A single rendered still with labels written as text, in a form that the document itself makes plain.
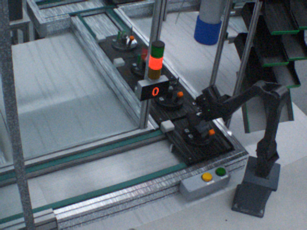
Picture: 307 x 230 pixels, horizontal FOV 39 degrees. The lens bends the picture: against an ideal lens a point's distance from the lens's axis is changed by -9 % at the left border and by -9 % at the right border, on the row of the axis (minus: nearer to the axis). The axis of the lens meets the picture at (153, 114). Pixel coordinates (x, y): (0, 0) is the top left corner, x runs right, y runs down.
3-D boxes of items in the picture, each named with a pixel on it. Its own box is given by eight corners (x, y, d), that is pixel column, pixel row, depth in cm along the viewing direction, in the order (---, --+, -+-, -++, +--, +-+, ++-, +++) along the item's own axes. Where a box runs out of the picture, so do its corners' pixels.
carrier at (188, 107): (203, 113, 215) (208, 92, 207) (158, 126, 205) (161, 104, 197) (177, 82, 230) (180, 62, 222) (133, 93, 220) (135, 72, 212)
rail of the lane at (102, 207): (243, 168, 204) (250, 152, 196) (58, 233, 166) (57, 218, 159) (237, 160, 207) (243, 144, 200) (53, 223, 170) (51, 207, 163)
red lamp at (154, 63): (164, 68, 177) (165, 57, 173) (152, 70, 175) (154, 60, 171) (157, 61, 180) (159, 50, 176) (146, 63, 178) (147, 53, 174)
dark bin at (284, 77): (299, 87, 201) (306, 80, 194) (277, 90, 197) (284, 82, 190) (278, 36, 210) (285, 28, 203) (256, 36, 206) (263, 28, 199)
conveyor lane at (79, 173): (228, 162, 205) (233, 147, 199) (53, 221, 170) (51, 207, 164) (196, 122, 223) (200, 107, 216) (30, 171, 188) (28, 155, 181)
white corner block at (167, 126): (173, 132, 203) (175, 126, 201) (164, 135, 201) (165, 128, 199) (168, 126, 206) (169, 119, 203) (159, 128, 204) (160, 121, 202)
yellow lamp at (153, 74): (162, 78, 180) (164, 68, 177) (151, 80, 178) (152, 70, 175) (156, 70, 183) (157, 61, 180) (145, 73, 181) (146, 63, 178)
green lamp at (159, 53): (165, 57, 173) (167, 47, 170) (154, 59, 171) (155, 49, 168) (159, 50, 176) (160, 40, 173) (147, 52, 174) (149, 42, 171)
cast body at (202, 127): (208, 130, 196) (211, 118, 191) (199, 133, 194) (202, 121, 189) (197, 118, 201) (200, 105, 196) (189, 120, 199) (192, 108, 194)
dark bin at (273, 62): (286, 65, 184) (294, 57, 177) (261, 67, 180) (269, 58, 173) (264, 11, 193) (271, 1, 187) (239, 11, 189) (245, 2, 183)
